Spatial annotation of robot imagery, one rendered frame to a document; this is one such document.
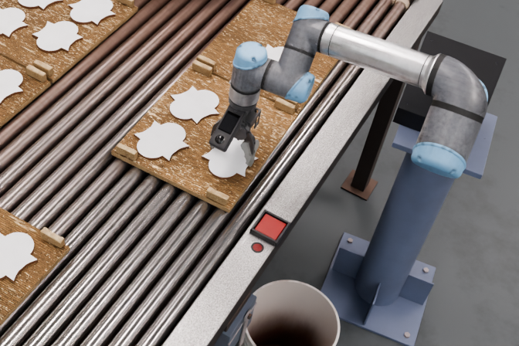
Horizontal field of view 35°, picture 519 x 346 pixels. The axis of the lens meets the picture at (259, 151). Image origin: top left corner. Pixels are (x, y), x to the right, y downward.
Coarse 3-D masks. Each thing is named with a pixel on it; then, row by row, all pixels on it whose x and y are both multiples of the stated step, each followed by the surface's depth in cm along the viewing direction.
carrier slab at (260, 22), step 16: (256, 0) 261; (240, 16) 254; (256, 16) 255; (272, 16) 256; (288, 16) 257; (224, 32) 248; (240, 32) 249; (256, 32) 250; (272, 32) 251; (288, 32) 252; (208, 48) 242; (224, 48) 243; (224, 64) 238; (320, 64) 244; (320, 80) 239; (272, 96) 232
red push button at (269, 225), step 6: (264, 216) 203; (270, 216) 203; (264, 222) 201; (270, 222) 202; (276, 222) 202; (282, 222) 202; (258, 228) 200; (264, 228) 200; (270, 228) 200; (276, 228) 201; (282, 228) 201; (264, 234) 199; (270, 234) 199; (276, 234) 199
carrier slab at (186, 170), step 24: (192, 72) 234; (168, 96) 226; (144, 120) 218; (168, 120) 219; (216, 120) 222; (264, 120) 224; (288, 120) 226; (192, 144) 215; (264, 144) 218; (144, 168) 207; (168, 168) 208; (192, 168) 209; (192, 192) 204; (240, 192) 206
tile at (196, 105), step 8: (192, 88) 228; (176, 96) 225; (184, 96) 225; (192, 96) 226; (200, 96) 226; (208, 96) 227; (216, 96) 227; (176, 104) 223; (184, 104) 223; (192, 104) 224; (200, 104) 224; (208, 104) 224; (216, 104) 225; (176, 112) 221; (184, 112) 221; (192, 112) 222; (200, 112) 222; (208, 112) 222; (216, 112) 223; (184, 120) 220; (192, 120) 220; (200, 120) 221
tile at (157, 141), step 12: (144, 132) 214; (156, 132) 215; (168, 132) 215; (180, 132) 216; (144, 144) 211; (156, 144) 212; (168, 144) 212; (180, 144) 213; (144, 156) 209; (156, 156) 209; (168, 156) 210
